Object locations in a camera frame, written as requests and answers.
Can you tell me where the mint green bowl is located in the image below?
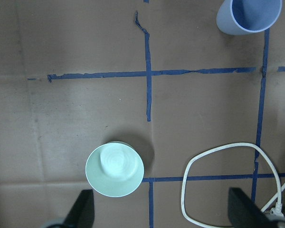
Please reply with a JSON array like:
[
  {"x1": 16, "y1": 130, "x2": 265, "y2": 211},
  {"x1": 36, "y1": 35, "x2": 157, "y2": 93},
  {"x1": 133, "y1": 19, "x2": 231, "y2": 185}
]
[{"x1": 85, "y1": 141, "x2": 144, "y2": 198}]

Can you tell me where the white toaster power cord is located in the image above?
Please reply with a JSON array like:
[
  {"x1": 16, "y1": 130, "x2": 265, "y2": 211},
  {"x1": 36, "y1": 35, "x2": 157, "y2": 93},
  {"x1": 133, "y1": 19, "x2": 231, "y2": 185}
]
[{"x1": 181, "y1": 142, "x2": 285, "y2": 228}]

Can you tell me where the blue plastic cup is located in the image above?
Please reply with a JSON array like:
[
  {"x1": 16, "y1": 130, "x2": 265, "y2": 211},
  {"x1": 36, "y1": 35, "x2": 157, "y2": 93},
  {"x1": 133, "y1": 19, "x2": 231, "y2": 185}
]
[{"x1": 216, "y1": 0, "x2": 283, "y2": 35}]

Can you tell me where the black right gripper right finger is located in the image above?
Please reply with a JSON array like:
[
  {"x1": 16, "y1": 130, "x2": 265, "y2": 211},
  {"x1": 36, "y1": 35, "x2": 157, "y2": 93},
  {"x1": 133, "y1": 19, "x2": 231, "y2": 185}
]
[{"x1": 228, "y1": 188, "x2": 278, "y2": 228}]

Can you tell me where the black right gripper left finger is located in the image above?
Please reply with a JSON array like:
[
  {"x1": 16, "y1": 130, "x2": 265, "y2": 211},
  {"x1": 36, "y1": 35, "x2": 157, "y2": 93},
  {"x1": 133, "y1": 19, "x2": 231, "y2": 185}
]
[{"x1": 63, "y1": 190, "x2": 95, "y2": 228}]

